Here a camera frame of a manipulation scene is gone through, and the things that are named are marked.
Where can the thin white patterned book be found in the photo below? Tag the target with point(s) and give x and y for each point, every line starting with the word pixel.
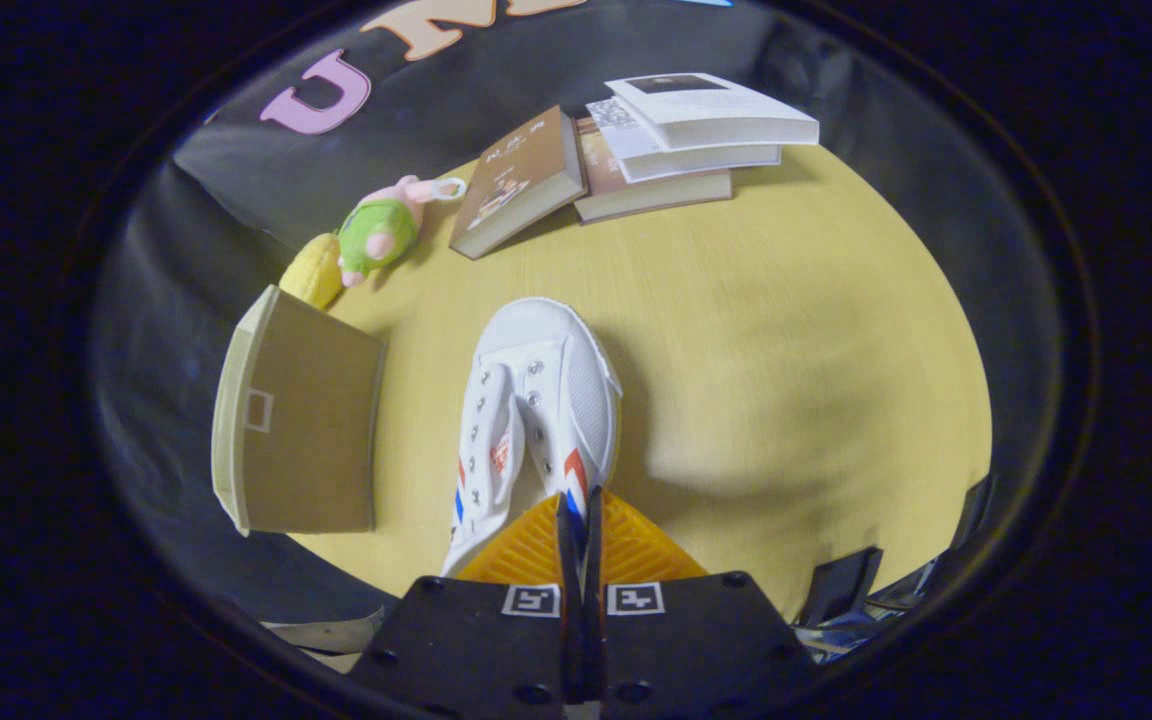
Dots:
pixel 696 160

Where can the tan cardboard storage box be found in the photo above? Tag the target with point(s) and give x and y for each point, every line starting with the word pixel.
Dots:
pixel 306 430

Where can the yellow corn toy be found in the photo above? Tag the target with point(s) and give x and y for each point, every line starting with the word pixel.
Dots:
pixel 313 270

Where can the white canvas shoe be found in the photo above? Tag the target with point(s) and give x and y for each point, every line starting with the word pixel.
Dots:
pixel 548 345

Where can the thick white book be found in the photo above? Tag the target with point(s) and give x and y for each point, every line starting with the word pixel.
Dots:
pixel 716 112

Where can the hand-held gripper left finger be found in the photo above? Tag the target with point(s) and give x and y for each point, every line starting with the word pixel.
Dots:
pixel 476 640

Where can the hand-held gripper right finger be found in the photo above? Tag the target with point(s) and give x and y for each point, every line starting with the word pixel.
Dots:
pixel 696 640

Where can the black object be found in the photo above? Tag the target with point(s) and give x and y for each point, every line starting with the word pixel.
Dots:
pixel 841 585

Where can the brown cover book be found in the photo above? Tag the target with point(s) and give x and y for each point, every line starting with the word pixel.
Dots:
pixel 516 185

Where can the pink and green plush toy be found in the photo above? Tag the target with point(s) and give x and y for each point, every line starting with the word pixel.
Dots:
pixel 381 230

